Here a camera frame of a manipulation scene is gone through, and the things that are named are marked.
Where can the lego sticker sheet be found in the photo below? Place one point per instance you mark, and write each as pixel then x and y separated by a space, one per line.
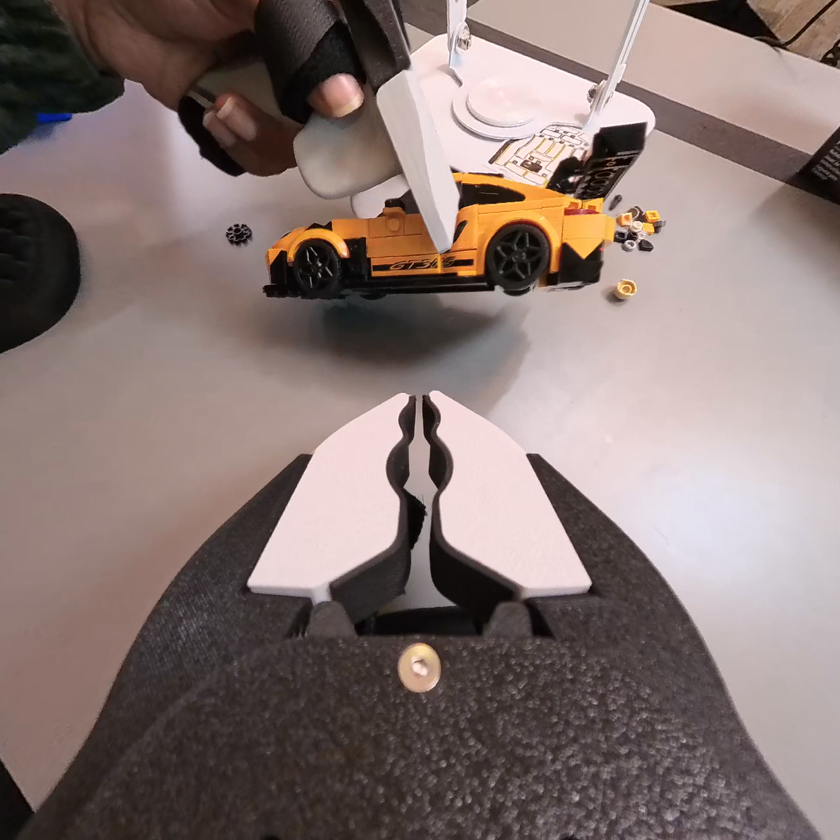
pixel 538 151

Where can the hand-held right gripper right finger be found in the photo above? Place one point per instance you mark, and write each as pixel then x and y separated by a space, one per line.
pixel 505 518

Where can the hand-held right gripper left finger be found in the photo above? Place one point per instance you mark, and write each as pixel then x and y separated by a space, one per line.
pixel 334 518

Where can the person's left forearm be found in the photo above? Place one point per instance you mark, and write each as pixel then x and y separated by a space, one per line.
pixel 39 65

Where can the pile of small lego pieces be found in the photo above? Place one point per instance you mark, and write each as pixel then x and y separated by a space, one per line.
pixel 640 226

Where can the yellow and black lego car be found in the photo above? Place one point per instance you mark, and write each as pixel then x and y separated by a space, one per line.
pixel 407 243

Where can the white monitor stand base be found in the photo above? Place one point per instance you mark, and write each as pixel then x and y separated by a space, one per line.
pixel 525 65

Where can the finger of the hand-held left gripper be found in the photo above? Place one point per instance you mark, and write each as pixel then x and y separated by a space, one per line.
pixel 420 144

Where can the small tan lego piece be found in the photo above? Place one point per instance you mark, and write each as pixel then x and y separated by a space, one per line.
pixel 627 290

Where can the person's left hand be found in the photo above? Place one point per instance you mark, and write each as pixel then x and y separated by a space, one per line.
pixel 164 39

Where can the lego set box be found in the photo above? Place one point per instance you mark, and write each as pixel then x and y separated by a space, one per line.
pixel 823 167

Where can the black lego wheel rim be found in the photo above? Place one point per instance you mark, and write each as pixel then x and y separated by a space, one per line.
pixel 239 233

